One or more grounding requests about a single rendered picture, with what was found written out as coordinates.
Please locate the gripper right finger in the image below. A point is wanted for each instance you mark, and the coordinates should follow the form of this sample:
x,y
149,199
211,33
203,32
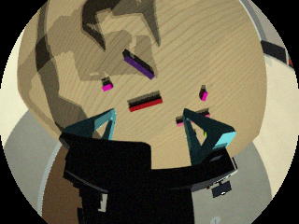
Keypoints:
x,y
218,135

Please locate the magenta rod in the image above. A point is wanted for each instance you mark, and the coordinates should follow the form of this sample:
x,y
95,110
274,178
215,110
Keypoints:
x,y
107,87
203,95

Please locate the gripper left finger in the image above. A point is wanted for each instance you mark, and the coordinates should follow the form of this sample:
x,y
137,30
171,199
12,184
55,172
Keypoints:
x,y
88,126

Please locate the purple rod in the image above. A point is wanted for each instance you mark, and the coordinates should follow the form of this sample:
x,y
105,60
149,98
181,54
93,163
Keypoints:
x,y
139,67

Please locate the pink rod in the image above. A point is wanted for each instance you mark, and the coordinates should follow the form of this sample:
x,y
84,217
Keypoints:
x,y
180,122

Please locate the red rod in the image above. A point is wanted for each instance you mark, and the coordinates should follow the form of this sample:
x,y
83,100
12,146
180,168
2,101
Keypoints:
x,y
145,104

